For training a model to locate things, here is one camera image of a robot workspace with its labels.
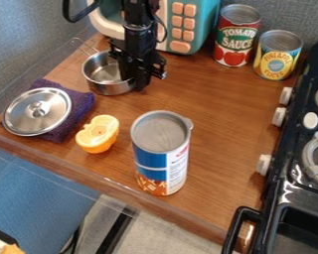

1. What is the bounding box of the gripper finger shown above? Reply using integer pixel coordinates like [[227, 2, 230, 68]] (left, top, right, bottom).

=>
[[134, 70, 153, 93], [118, 60, 138, 82]]

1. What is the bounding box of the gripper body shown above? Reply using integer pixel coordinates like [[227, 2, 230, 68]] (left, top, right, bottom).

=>
[[106, 25, 170, 81]]

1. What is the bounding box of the silver pot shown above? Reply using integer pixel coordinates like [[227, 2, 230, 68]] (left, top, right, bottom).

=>
[[69, 37, 139, 97]]

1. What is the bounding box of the purple cloth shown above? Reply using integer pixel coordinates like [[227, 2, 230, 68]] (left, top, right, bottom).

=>
[[0, 77, 97, 145]]

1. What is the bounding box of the toy microwave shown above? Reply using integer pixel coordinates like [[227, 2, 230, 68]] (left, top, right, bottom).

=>
[[85, 0, 222, 56]]

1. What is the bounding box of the orange toy fruit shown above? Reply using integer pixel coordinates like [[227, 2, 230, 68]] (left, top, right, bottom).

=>
[[74, 114, 122, 155]]

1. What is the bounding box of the blue and white can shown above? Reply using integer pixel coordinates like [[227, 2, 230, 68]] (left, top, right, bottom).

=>
[[128, 109, 196, 197]]

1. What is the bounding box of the red tomato can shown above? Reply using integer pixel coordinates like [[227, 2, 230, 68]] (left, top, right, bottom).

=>
[[211, 3, 263, 68]]

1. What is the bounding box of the silver lid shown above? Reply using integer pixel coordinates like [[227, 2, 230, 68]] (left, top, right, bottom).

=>
[[1, 86, 75, 138]]

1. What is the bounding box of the yellow pineapple can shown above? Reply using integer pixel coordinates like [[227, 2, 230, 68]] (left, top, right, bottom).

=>
[[251, 29, 305, 81]]

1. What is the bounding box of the toy stove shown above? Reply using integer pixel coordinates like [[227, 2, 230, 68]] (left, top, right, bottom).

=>
[[221, 39, 318, 254]]

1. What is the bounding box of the black cable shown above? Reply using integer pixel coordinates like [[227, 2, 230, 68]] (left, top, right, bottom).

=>
[[61, 0, 106, 25]]

